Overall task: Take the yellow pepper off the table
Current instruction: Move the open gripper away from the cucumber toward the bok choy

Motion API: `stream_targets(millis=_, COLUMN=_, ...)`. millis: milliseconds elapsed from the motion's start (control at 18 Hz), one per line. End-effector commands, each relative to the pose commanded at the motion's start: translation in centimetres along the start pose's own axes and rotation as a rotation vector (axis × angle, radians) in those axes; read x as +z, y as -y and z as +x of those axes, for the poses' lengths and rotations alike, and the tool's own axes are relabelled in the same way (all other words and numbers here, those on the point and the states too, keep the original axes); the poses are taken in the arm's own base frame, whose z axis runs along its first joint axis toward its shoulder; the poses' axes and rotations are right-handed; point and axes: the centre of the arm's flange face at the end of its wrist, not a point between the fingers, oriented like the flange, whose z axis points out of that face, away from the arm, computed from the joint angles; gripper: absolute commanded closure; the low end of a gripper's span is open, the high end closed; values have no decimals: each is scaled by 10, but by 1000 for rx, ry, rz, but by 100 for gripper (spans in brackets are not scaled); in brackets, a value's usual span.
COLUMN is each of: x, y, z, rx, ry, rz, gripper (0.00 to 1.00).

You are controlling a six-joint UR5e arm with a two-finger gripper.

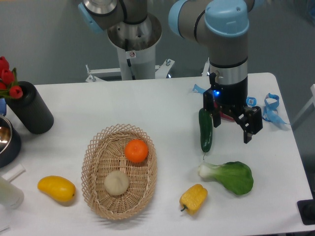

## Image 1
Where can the beige steamed bun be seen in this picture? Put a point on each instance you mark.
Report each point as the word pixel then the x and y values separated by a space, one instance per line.
pixel 116 183

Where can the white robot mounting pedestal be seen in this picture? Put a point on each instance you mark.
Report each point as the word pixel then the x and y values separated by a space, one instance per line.
pixel 157 62

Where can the green bok choy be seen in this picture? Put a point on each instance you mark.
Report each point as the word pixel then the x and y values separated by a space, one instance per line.
pixel 236 177

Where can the yellow bell pepper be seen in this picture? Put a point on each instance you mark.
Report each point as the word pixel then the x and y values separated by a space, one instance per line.
pixel 192 200

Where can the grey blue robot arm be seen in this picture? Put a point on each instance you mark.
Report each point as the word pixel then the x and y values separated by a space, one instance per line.
pixel 219 25

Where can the red artificial tulips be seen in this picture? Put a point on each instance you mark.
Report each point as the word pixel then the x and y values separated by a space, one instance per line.
pixel 9 86

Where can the green cucumber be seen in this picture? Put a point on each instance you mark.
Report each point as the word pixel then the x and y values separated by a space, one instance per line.
pixel 206 130

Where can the black cylindrical vase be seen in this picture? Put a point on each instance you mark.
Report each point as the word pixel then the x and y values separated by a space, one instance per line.
pixel 31 109

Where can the yellow mango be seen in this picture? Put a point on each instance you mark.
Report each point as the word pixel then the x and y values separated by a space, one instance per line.
pixel 58 188

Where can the woven wicker basket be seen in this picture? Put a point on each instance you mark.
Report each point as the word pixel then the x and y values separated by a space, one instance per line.
pixel 105 154

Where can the red pepper behind gripper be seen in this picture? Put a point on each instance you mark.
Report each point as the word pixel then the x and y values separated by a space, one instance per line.
pixel 226 117

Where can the white flat stick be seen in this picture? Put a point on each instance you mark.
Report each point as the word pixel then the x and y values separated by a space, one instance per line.
pixel 13 173

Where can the orange tangerine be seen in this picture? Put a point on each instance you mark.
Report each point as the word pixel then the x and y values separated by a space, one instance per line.
pixel 136 151

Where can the translucent white bottle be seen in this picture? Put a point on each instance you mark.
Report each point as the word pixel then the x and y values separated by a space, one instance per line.
pixel 10 195

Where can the black device at table edge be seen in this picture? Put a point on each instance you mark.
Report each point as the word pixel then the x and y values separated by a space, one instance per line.
pixel 307 211

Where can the dark metal bowl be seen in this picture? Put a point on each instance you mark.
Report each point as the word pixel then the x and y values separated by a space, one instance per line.
pixel 10 142

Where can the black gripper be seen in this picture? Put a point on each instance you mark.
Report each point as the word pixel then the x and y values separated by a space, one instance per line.
pixel 231 100

